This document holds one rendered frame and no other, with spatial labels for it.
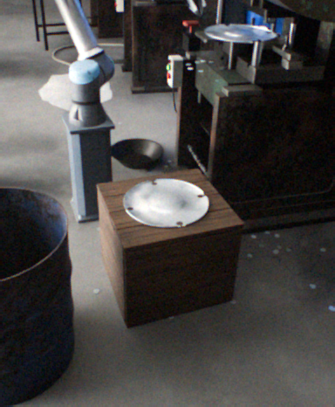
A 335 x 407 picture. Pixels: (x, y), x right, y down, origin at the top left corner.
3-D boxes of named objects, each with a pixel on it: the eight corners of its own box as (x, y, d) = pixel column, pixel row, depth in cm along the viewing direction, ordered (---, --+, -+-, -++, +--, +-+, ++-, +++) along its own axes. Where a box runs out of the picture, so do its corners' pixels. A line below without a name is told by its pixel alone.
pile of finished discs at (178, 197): (138, 236, 137) (138, 233, 136) (114, 188, 159) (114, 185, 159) (222, 218, 145) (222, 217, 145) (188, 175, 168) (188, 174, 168)
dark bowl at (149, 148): (114, 177, 233) (113, 165, 230) (105, 151, 258) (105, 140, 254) (169, 171, 240) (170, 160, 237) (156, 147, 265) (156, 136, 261)
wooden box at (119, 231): (126, 328, 149) (124, 248, 131) (100, 257, 180) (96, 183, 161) (233, 300, 162) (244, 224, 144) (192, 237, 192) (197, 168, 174)
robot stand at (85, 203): (78, 224, 198) (69, 131, 175) (70, 201, 213) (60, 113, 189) (118, 216, 205) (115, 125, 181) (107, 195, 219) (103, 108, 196)
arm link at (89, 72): (65, 100, 176) (62, 65, 169) (79, 89, 187) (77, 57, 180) (94, 103, 174) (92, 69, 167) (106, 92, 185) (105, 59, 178)
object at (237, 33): (194, 26, 190) (195, 24, 190) (257, 24, 197) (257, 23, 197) (218, 44, 167) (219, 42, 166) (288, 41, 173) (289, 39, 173)
